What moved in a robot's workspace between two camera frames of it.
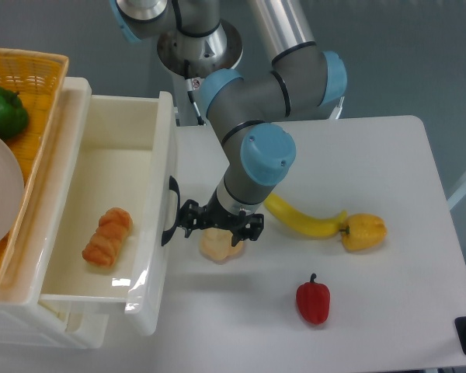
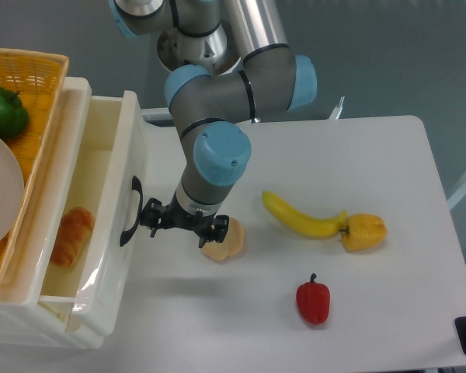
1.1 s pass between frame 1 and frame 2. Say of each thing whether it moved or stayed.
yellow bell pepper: stayed
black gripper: moved
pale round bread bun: stayed
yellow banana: stayed
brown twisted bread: moved
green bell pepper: stayed
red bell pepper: stayed
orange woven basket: stayed
